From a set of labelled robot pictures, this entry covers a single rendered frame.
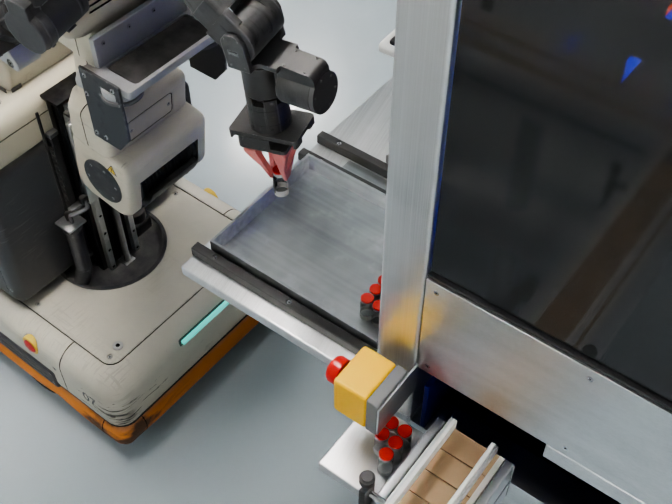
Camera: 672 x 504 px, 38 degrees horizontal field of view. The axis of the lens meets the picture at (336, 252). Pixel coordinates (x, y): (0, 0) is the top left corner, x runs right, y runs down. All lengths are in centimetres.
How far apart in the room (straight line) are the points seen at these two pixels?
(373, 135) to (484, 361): 71
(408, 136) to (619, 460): 47
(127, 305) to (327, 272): 87
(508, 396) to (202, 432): 133
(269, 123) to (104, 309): 115
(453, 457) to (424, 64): 60
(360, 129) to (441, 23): 92
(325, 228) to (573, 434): 62
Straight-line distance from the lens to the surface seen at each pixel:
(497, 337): 117
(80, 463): 248
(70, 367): 231
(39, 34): 151
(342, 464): 140
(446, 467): 134
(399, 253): 117
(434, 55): 95
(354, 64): 340
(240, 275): 157
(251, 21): 121
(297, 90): 122
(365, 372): 129
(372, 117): 186
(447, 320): 120
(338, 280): 158
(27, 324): 239
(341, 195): 171
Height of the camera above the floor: 211
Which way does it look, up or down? 49 degrees down
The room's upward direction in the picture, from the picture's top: straight up
